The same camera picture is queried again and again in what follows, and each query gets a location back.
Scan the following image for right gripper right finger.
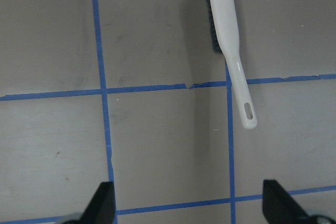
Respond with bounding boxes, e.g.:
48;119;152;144
262;179;335;224

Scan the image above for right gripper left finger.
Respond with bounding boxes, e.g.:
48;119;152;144
61;182;116;223

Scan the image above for white hand brush black bristles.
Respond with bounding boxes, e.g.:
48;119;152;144
207;0;257;130

